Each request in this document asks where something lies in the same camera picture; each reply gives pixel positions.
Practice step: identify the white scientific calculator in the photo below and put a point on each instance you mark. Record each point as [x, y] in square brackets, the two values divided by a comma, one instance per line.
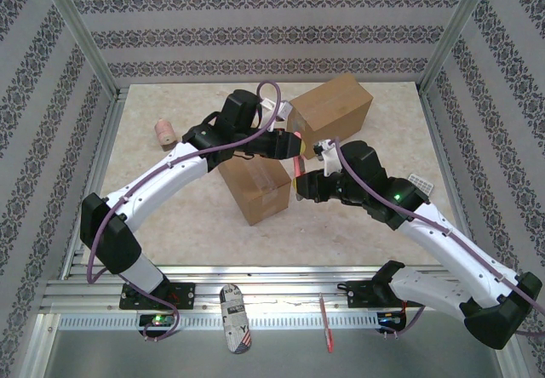
[421, 184]

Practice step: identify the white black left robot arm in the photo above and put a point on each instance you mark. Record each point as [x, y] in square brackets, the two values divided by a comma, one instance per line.
[140, 190]

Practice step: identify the small controller circuit board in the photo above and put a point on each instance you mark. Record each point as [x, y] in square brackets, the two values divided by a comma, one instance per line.
[389, 319]
[158, 320]

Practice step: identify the aluminium mounting rail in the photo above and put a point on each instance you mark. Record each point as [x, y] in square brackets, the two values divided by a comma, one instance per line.
[277, 288]

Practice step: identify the brown cardboard express box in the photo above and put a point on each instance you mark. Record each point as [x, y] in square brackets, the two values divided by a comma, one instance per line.
[255, 199]
[332, 105]

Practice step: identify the pink thread spool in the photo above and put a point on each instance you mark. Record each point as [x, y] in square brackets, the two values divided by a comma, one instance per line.
[164, 133]

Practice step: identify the red pen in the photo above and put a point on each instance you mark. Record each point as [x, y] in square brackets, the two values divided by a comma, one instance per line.
[327, 327]

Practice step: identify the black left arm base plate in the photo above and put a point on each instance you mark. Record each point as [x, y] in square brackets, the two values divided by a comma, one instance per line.
[185, 295]

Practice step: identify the newspaper print finger skateboard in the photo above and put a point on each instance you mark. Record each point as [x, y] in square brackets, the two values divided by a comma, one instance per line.
[236, 318]

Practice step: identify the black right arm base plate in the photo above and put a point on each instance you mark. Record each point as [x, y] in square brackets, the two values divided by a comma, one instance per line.
[355, 295]

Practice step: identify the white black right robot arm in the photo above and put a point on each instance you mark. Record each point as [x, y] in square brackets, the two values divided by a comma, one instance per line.
[451, 259]

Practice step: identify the aluminium frame post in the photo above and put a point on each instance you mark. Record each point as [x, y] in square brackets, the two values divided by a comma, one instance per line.
[455, 29]
[79, 29]

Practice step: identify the aluminium side rail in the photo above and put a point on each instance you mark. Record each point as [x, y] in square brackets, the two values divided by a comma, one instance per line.
[437, 139]
[103, 152]

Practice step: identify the pink utility knife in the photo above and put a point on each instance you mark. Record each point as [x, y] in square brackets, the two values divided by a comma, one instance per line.
[299, 167]

